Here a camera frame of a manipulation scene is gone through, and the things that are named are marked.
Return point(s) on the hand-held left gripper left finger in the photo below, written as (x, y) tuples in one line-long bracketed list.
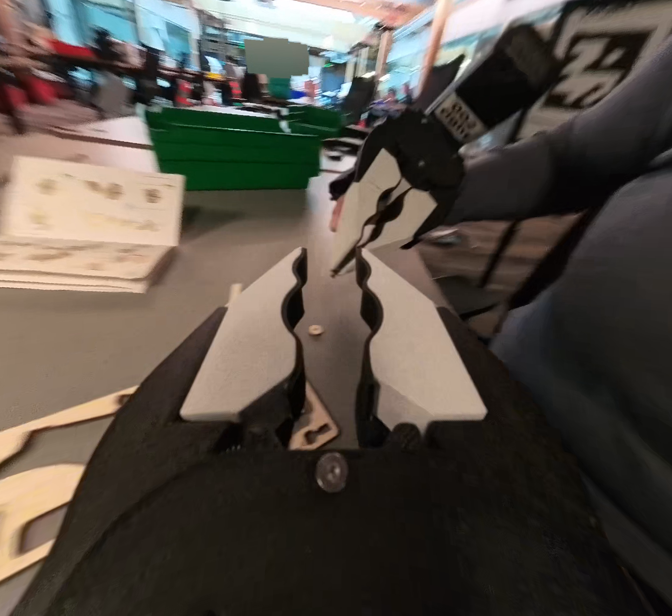
[(246, 343)]

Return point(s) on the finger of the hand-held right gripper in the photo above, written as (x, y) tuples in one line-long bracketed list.
[(407, 219), (365, 201)]

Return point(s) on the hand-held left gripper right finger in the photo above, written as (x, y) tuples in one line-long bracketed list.
[(420, 358)]

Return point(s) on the small wooden parts sheet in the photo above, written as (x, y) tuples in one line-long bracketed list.
[(315, 429)]

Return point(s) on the person's right forearm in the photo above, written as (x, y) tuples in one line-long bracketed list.
[(577, 164)]

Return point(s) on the stack of green plastic crates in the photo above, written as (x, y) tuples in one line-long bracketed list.
[(236, 148)]

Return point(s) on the paper instruction booklet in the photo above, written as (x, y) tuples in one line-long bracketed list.
[(89, 206)]

